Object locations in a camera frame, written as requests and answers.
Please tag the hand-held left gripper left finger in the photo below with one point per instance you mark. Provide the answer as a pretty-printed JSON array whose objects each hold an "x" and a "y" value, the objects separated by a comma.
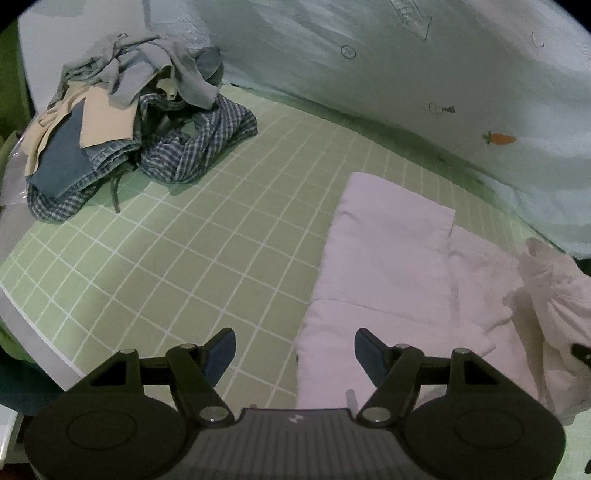
[{"x": 221, "y": 355}]

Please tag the white garment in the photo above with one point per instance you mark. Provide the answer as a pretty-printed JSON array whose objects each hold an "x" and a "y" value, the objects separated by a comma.
[{"x": 392, "y": 258}]

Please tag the pale blue carrot-print sheet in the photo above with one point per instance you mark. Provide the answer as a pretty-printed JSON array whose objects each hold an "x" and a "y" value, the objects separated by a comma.
[{"x": 369, "y": 55}]

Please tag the beige garment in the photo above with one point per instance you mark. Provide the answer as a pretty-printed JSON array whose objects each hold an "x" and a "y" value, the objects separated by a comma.
[{"x": 104, "y": 120}]

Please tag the teal cloth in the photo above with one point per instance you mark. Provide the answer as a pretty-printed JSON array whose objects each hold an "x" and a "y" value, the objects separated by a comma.
[{"x": 27, "y": 378}]

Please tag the green curtain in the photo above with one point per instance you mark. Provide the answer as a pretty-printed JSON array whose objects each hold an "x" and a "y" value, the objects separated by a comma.
[{"x": 11, "y": 92}]

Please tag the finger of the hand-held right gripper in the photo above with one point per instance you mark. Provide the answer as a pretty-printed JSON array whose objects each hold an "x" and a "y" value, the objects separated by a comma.
[{"x": 582, "y": 353}]

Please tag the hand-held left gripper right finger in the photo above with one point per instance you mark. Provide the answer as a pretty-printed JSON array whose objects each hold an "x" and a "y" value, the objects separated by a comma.
[{"x": 369, "y": 357}]

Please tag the grey garment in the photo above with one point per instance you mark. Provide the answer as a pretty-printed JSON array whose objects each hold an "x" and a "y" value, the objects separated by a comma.
[{"x": 184, "y": 74}]

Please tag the blue denim garment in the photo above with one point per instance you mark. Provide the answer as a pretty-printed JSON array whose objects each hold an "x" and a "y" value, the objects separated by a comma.
[{"x": 60, "y": 157}]

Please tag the clear plastic bag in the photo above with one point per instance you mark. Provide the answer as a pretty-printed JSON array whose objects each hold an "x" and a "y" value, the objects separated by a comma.
[{"x": 11, "y": 184}]

